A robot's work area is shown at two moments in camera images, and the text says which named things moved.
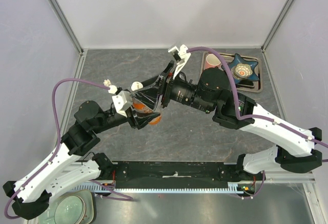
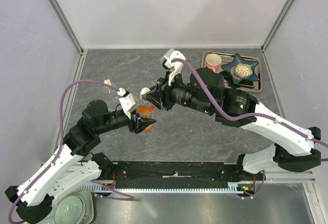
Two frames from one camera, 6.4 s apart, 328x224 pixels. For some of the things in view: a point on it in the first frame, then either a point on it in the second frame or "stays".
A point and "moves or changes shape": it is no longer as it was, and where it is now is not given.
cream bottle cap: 107,82 stays
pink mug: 211,61 stays
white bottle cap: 136,85 moves or changes shape
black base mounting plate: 177,171 stays
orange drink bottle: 141,106 moves or changes shape
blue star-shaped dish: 236,60 stays
